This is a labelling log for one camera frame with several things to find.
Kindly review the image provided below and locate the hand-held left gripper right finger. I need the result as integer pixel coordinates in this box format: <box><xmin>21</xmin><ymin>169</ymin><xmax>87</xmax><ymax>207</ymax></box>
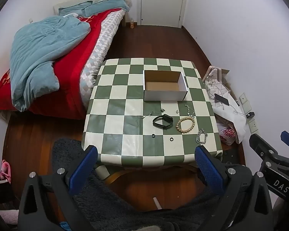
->
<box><xmin>194</xmin><ymin>146</ymin><xmax>274</xmax><ymax>231</ymax></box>

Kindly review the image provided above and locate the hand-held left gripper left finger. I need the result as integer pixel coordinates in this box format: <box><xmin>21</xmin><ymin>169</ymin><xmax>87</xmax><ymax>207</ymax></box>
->
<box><xmin>18</xmin><ymin>146</ymin><xmax>98</xmax><ymax>231</ymax></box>

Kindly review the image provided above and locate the silver chain bracelet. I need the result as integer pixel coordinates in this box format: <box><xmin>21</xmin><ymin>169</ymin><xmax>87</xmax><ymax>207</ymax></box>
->
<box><xmin>196</xmin><ymin>129</ymin><xmax>208</xmax><ymax>145</ymax></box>

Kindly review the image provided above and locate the wooden bead bracelet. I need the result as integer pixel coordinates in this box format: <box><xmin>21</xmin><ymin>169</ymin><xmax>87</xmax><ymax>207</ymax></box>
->
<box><xmin>176</xmin><ymin>117</ymin><xmax>196</xmax><ymax>133</ymax></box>

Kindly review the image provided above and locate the black smart watch band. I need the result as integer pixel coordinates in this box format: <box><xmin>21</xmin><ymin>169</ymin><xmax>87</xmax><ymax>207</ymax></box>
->
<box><xmin>153</xmin><ymin>114</ymin><xmax>174</xmax><ymax>129</ymax></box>

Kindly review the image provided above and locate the white cardboard box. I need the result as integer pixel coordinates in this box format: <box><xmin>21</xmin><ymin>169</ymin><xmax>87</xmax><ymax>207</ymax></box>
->
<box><xmin>143</xmin><ymin>70</ymin><xmax>189</xmax><ymax>101</ymax></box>

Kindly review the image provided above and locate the red white plastic bag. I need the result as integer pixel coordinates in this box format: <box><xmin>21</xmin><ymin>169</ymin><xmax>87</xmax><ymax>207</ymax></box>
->
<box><xmin>218</xmin><ymin>124</ymin><xmax>237</xmax><ymax>146</ymax></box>

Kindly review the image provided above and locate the white quilted bag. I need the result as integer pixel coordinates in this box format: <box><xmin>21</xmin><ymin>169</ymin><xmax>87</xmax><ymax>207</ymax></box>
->
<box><xmin>202</xmin><ymin>66</ymin><xmax>247</xmax><ymax>145</ymax></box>

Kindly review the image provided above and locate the dark grey fluffy rug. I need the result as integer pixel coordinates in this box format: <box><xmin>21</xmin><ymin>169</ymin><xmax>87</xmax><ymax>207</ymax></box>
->
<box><xmin>51</xmin><ymin>138</ymin><xmax>222</xmax><ymax>231</ymax></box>

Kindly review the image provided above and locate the green white checkered tablecloth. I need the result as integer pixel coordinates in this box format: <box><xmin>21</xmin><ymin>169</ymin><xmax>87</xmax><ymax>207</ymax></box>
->
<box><xmin>81</xmin><ymin>58</ymin><xmax>223</xmax><ymax>168</ymax></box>

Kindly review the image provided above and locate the black smartphone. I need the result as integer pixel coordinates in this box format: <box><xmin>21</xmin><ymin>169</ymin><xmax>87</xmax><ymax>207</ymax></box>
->
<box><xmin>214</xmin><ymin>93</ymin><xmax>231</xmax><ymax>106</ymax></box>

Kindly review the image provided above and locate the pink plastic object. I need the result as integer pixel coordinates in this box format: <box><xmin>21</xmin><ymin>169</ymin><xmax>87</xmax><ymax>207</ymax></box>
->
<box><xmin>0</xmin><ymin>160</ymin><xmax>12</xmax><ymax>181</ymax></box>

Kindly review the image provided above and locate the bed with red cover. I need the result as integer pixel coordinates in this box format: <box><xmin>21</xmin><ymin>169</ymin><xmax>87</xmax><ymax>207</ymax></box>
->
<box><xmin>0</xmin><ymin>8</ymin><xmax>125</xmax><ymax>120</ymax></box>

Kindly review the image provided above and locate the grey diamond pattern mattress cover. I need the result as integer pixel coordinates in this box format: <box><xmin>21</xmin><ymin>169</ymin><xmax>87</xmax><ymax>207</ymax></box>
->
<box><xmin>79</xmin><ymin>11</ymin><xmax>126</xmax><ymax>109</ymax></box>

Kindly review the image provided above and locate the light blue blanket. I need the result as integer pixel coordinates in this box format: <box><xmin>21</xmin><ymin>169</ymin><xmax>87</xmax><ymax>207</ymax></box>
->
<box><xmin>10</xmin><ymin>15</ymin><xmax>91</xmax><ymax>112</ymax></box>

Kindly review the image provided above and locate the light blue pillow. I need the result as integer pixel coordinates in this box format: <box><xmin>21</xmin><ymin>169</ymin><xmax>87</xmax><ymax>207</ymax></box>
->
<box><xmin>58</xmin><ymin>0</ymin><xmax>131</xmax><ymax>17</ymax></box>

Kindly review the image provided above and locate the white door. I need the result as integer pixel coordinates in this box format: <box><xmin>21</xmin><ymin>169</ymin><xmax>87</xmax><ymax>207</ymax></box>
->
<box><xmin>138</xmin><ymin>0</ymin><xmax>190</xmax><ymax>28</ymax></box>

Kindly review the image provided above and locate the white wall socket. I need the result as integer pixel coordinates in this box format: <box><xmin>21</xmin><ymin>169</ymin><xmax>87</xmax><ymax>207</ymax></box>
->
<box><xmin>239</xmin><ymin>92</ymin><xmax>252</xmax><ymax>112</ymax></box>
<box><xmin>248</xmin><ymin>119</ymin><xmax>260</xmax><ymax>134</ymax></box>

